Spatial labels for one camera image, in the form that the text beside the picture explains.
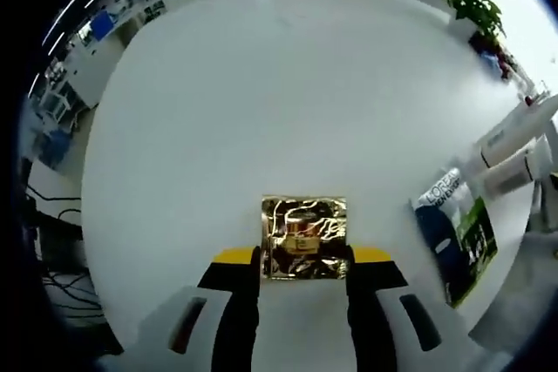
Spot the potted green plant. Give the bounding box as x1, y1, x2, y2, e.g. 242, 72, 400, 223
437, 0, 507, 44

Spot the white skincare tube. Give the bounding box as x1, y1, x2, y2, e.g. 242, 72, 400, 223
473, 103, 558, 159

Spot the blue plastic box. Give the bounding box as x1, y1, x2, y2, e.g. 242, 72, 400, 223
90, 11, 114, 43

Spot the white office cabinet row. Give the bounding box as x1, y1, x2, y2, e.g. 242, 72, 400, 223
41, 18, 145, 125

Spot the white short tube pair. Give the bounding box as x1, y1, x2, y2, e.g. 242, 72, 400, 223
482, 136, 555, 193

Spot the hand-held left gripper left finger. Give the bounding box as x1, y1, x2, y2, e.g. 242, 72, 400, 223
130, 246, 262, 372

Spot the dark blue skincare sachet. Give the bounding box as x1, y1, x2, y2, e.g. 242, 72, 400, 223
411, 166, 474, 306

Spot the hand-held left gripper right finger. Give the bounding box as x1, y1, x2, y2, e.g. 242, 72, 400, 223
346, 245, 481, 372

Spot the floor cable bundle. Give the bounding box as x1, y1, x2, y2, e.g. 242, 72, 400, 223
24, 183, 104, 319

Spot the gold foil skincare sachet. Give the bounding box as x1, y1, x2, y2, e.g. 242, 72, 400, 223
261, 194, 350, 281

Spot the small clear cap skincare bottle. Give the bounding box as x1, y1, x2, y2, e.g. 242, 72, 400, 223
478, 139, 532, 169

